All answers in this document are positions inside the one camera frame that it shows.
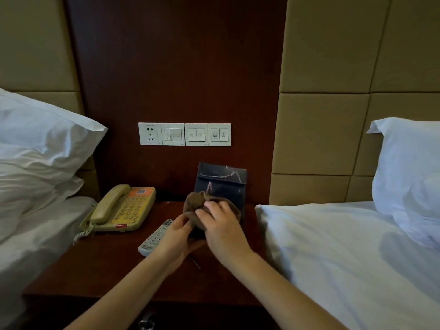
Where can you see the person's right hand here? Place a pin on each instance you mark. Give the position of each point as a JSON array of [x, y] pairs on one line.
[[227, 233]]

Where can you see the person's left hand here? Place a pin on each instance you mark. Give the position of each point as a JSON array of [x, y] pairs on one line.
[[175, 242]]

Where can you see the white remote control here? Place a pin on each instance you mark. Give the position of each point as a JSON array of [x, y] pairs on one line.
[[153, 238]]

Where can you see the black pen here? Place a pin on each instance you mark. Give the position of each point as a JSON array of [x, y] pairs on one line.
[[196, 262]]

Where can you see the brown cleaning cloth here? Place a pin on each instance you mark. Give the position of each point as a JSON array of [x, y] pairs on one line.
[[196, 206]]

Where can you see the dark blue scribbled pouch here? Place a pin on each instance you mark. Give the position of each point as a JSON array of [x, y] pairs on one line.
[[223, 182]]

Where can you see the person's left forearm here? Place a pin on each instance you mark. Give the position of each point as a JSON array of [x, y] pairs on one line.
[[117, 295]]

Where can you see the person's right forearm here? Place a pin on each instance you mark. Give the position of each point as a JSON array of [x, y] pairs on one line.
[[288, 295]]

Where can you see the dark wooden nightstand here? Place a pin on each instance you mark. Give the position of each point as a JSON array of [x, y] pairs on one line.
[[96, 264]]

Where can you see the white bed cover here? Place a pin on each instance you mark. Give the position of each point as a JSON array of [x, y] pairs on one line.
[[343, 264]]

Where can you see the white bed sheet mattress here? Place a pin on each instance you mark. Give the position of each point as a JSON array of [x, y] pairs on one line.
[[34, 244]]

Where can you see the crumpled white pillow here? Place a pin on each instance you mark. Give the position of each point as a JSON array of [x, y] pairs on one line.
[[31, 195]]

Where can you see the beige padded headboard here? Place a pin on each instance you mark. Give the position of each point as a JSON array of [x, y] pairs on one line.
[[326, 99]]

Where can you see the smooth white pillow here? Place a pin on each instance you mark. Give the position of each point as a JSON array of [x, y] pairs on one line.
[[41, 127]]

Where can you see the white four-button switch panel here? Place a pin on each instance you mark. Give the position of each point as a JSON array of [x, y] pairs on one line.
[[208, 134]]

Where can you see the white socket and switch panel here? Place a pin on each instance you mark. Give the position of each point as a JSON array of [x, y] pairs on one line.
[[149, 134]]

